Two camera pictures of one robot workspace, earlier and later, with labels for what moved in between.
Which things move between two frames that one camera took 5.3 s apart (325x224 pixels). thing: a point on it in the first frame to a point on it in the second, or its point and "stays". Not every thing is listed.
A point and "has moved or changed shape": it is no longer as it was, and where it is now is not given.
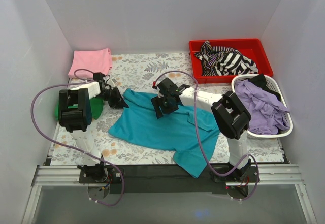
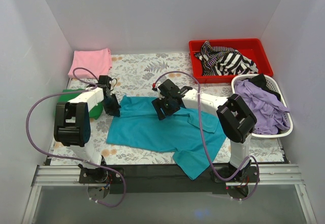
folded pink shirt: x=87 y=62 stays
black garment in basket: x=260 y=80 stays
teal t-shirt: x=176 y=131 has moved or changed shape
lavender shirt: x=267 y=115 stays
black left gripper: x=114 y=98 to x=110 y=104
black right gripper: x=161 y=105 stays
